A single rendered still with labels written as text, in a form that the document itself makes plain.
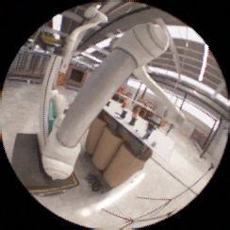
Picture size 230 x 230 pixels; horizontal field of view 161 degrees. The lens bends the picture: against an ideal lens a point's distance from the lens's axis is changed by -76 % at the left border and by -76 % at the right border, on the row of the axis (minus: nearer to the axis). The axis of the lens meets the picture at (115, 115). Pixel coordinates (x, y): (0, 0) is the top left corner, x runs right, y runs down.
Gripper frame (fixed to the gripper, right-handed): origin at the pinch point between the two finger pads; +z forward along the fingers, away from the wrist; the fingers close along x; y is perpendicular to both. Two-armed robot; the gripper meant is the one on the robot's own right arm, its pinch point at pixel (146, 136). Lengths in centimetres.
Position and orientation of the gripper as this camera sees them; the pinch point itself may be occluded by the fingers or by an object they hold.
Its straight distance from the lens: 81.9
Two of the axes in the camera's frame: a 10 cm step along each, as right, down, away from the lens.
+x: 7.1, 0.8, 7.0
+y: 5.9, 4.7, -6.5
